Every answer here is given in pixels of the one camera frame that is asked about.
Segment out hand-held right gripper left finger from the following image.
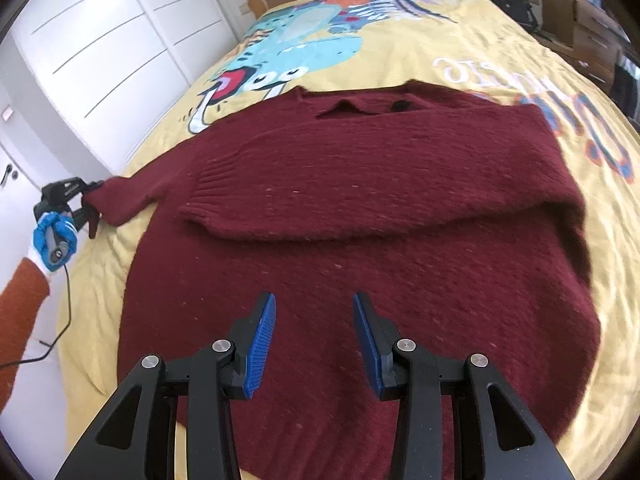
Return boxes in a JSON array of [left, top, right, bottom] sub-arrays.
[[54, 292, 277, 480]]

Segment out black cable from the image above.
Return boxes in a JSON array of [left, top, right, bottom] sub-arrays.
[[0, 262, 73, 368]]

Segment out person's left forearm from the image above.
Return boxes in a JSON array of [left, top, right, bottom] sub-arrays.
[[0, 255, 51, 406]]

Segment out yellow printed blanket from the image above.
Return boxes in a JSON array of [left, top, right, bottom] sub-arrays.
[[57, 0, 640, 480]]

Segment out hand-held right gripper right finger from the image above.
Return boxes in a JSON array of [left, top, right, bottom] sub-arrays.
[[352, 292, 576, 480]]

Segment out cardboard boxes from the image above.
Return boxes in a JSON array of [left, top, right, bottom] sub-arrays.
[[540, 0, 631, 86]]

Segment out white wardrobe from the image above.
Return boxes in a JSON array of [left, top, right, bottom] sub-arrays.
[[10, 0, 241, 176]]

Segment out maroon knit sweater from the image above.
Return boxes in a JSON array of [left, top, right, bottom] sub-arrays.
[[82, 80, 601, 476]]

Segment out person's left hand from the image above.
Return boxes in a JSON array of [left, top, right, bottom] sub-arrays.
[[31, 212, 79, 276]]

